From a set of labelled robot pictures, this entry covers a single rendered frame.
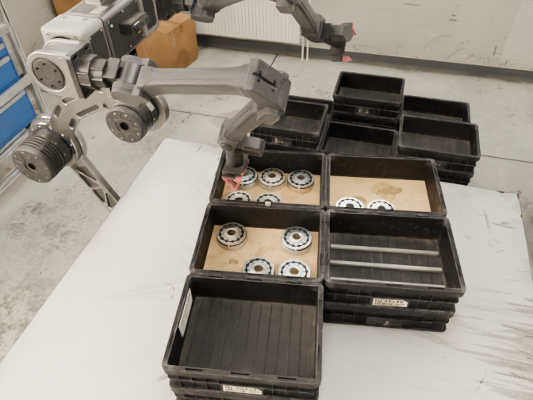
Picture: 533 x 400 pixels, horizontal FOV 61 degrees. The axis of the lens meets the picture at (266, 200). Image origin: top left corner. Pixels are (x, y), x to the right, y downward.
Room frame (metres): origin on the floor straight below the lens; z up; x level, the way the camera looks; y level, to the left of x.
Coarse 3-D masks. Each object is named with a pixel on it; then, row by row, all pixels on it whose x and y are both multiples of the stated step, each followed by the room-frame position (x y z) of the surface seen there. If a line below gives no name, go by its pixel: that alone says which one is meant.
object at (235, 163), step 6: (228, 156) 1.16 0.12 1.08; (234, 156) 1.16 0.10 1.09; (240, 156) 1.16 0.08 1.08; (246, 156) 1.21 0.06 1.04; (228, 162) 1.16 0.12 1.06; (234, 162) 1.16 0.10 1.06; (240, 162) 1.16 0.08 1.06; (228, 168) 1.15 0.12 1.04; (234, 168) 1.15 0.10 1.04; (240, 168) 1.15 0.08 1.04; (234, 174) 1.13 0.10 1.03; (240, 174) 1.13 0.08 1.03
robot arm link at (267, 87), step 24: (144, 72) 1.01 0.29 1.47; (168, 72) 0.98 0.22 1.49; (192, 72) 0.95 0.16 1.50; (216, 72) 0.92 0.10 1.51; (240, 72) 0.90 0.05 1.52; (264, 72) 0.89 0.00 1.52; (120, 96) 1.00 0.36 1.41; (144, 96) 0.98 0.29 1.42; (264, 96) 0.86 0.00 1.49; (288, 96) 0.91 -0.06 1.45
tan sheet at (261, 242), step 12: (216, 228) 1.08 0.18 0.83; (252, 228) 1.07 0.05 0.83; (216, 240) 1.02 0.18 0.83; (252, 240) 1.02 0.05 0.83; (264, 240) 1.01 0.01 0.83; (276, 240) 1.01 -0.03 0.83; (312, 240) 1.01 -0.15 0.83; (216, 252) 0.97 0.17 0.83; (228, 252) 0.97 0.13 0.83; (240, 252) 0.97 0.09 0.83; (252, 252) 0.96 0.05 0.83; (264, 252) 0.96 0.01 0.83; (276, 252) 0.96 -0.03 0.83; (312, 252) 0.96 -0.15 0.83; (216, 264) 0.92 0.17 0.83; (228, 264) 0.92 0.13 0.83; (240, 264) 0.92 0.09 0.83; (276, 264) 0.91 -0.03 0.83; (312, 264) 0.91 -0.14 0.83; (312, 276) 0.86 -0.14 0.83
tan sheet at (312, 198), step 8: (256, 184) 1.30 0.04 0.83; (224, 192) 1.26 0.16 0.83; (248, 192) 1.26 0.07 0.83; (256, 192) 1.26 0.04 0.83; (264, 192) 1.26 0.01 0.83; (272, 192) 1.26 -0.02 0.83; (280, 192) 1.25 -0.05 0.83; (288, 192) 1.25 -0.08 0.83; (312, 192) 1.25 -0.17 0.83; (288, 200) 1.21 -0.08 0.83; (296, 200) 1.21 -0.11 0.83; (304, 200) 1.21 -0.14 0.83; (312, 200) 1.21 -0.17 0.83
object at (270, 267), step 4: (248, 260) 0.91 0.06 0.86; (252, 260) 0.91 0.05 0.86; (256, 260) 0.91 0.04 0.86; (260, 260) 0.90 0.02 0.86; (264, 260) 0.91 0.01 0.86; (268, 260) 0.90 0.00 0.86; (244, 264) 0.89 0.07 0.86; (248, 264) 0.89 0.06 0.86; (268, 264) 0.89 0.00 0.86; (272, 264) 0.89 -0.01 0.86; (244, 268) 0.87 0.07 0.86; (248, 268) 0.87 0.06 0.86; (268, 268) 0.87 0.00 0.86; (272, 268) 0.87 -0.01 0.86; (248, 272) 0.86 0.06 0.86; (268, 272) 0.86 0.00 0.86; (272, 272) 0.86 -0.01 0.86
